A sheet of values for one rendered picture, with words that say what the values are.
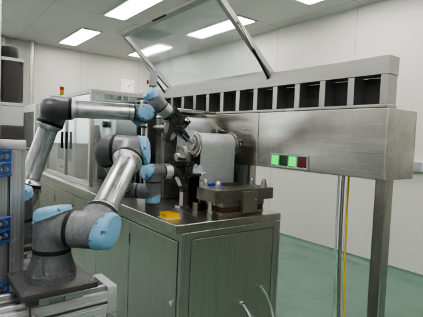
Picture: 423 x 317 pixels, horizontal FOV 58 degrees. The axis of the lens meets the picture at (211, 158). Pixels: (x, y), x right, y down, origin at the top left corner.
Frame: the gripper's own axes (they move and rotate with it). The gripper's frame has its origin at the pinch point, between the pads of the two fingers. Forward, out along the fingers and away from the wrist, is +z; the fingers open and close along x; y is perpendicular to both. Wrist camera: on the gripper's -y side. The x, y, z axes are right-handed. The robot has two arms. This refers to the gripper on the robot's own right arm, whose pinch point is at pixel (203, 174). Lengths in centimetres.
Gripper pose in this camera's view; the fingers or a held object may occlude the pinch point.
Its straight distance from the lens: 204.6
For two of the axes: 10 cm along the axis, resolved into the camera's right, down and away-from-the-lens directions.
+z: 8.0, 0.0, 6.0
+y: 0.4, -10.0, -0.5
